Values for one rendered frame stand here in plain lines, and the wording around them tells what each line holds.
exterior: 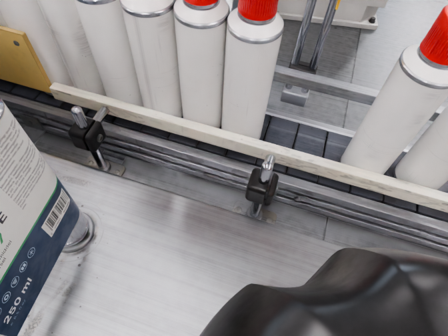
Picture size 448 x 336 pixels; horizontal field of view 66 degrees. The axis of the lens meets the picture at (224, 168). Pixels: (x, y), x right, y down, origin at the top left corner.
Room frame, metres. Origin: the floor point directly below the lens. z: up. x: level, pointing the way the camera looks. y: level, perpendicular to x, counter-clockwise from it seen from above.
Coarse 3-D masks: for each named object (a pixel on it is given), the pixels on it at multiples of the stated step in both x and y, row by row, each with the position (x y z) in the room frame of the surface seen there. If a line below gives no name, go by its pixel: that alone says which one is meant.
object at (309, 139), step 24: (24, 96) 0.31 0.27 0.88; (48, 96) 0.31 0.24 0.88; (120, 120) 0.28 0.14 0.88; (264, 120) 0.30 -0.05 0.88; (288, 120) 0.31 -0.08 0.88; (192, 144) 0.25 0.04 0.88; (288, 144) 0.27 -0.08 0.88; (312, 144) 0.27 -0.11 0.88; (336, 144) 0.27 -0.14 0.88; (288, 168) 0.23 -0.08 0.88; (360, 192) 0.20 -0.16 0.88; (432, 216) 0.18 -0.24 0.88
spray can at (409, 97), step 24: (408, 48) 0.25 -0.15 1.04; (432, 48) 0.23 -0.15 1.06; (408, 72) 0.23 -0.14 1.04; (432, 72) 0.22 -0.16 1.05; (384, 96) 0.23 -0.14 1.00; (408, 96) 0.22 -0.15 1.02; (432, 96) 0.21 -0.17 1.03; (384, 120) 0.22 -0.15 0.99; (408, 120) 0.21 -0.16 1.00; (360, 144) 0.23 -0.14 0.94; (384, 144) 0.21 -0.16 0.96; (408, 144) 0.22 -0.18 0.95; (360, 168) 0.22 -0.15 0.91; (384, 168) 0.21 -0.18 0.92
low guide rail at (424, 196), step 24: (72, 96) 0.29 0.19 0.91; (96, 96) 0.29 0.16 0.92; (144, 120) 0.27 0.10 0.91; (168, 120) 0.26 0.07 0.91; (216, 144) 0.24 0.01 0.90; (240, 144) 0.24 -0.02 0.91; (264, 144) 0.24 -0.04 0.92; (312, 168) 0.21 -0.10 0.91; (336, 168) 0.21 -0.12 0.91; (384, 192) 0.19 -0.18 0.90; (408, 192) 0.19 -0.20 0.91; (432, 192) 0.19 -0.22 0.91
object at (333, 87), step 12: (276, 72) 0.30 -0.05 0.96; (288, 72) 0.30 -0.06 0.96; (300, 72) 0.31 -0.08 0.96; (288, 84) 0.30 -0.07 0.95; (300, 84) 0.30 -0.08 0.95; (312, 84) 0.29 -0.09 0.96; (324, 84) 0.29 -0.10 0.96; (336, 84) 0.29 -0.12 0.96; (348, 84) 0.29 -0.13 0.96; (336, 96) 0.29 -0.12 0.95; (348, 96) 0.28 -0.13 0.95; (360, 96) 0.28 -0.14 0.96; (372, 96) 0.28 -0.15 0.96; (444, 108) 0.27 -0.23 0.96; (432, 120) 0.26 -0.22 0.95
